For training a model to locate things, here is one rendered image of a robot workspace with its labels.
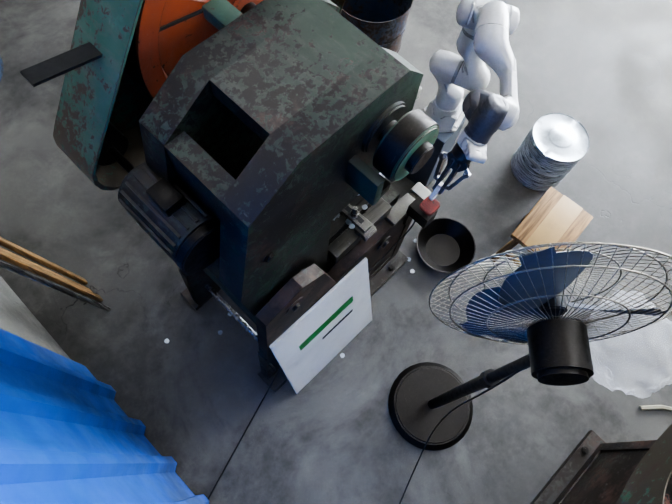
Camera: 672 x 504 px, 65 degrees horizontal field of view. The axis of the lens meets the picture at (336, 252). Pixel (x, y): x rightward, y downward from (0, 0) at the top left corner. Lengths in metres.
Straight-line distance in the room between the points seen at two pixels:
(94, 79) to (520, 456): 2.22
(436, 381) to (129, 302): 1.49
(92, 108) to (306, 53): 0.57
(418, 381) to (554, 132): 1.42
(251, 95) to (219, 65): 0.11
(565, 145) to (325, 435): 1.82
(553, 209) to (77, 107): 2.01
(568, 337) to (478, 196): 1.78
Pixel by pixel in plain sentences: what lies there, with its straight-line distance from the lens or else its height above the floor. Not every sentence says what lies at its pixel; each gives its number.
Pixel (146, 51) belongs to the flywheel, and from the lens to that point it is 1.48.
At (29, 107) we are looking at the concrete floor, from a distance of 3.43.
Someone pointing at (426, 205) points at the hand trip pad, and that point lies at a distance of 1.98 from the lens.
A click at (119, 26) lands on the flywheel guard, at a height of 1.53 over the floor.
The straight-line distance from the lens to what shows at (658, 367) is 2.85.
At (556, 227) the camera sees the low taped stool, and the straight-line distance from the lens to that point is 2.63.
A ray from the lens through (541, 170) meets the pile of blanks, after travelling 2.94.
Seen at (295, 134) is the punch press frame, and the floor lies 1.50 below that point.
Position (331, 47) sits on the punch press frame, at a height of 1.50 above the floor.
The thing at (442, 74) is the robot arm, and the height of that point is 0.79.
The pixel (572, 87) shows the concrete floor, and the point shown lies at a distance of 3.60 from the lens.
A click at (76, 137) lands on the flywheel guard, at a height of 1.25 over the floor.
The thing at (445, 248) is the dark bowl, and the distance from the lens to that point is 2.78.
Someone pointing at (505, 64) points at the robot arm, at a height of 1.16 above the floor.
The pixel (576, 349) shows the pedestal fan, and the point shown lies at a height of 1.38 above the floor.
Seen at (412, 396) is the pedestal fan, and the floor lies 0.04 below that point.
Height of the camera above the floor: 2.48
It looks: 68 degrees down
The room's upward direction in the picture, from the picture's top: 9 degrees clockwise
